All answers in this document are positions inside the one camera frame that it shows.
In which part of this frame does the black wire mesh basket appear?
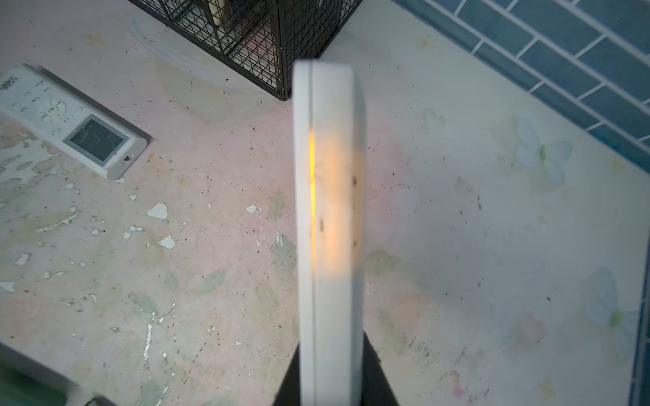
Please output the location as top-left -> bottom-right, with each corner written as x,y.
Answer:
135,1 -> 360,101

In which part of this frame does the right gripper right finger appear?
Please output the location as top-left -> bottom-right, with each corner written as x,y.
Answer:
362,333 -> 399,406

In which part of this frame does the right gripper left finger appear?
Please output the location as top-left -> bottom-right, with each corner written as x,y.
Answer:
273,345 -> 301,406

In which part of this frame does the white remote control with screen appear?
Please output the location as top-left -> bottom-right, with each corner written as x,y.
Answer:
1,64 -> 147,181

